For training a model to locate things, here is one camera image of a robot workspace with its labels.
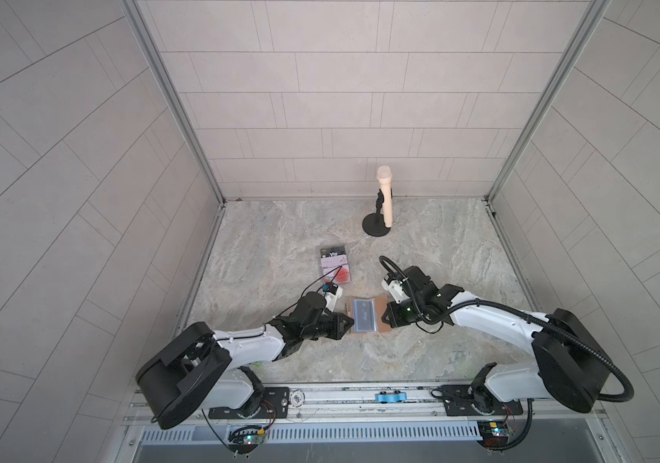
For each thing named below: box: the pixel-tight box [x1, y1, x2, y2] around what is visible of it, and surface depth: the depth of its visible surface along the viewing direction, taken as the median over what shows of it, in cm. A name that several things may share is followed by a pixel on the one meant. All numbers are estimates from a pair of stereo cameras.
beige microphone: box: [376, 164, 394, 229], surface depth 93 cm
